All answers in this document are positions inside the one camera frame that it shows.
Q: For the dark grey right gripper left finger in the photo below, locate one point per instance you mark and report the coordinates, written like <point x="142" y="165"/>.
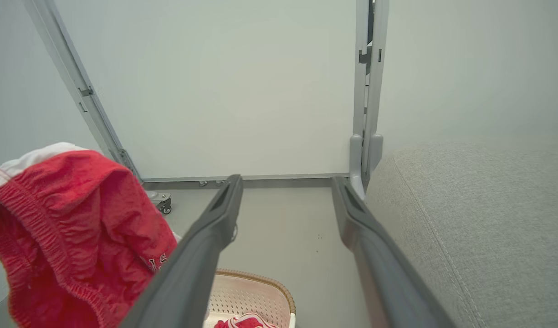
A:
<point x="192" y="264"/>

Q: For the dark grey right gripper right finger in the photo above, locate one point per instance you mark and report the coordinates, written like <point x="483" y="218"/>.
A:
<point x="383" y="273"/>

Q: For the red white-trimmed jersey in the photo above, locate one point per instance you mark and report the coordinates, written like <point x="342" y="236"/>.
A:
<point x="247" y="322"/>

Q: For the red and white jersey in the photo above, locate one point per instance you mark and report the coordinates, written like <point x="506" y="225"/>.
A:
<point x="78" y="218"/>

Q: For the cream perforated laundry basket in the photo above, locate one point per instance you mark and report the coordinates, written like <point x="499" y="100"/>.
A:
<point x="256" y="296"/>

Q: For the black caster wheel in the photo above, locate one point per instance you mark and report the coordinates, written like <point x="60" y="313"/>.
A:
<point x="165" y="206"/>

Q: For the grey fabric sofa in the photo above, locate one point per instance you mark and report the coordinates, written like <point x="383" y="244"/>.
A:
<point x="488" y="228"/>

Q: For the grey curved partition foot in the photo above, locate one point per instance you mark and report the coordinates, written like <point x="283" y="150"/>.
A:
<point x="355" y="155"/>
<point x="376" y="150"/>

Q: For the grey partition bottom rail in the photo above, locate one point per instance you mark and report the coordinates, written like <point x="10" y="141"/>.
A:
<point x="283" y="176"/>

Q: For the grey double partition post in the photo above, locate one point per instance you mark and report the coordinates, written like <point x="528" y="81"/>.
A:
<point x="378" y="91"/>

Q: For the grey partition post with foot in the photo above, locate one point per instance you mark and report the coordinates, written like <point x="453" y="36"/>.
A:
<point x="62" y="54"/>

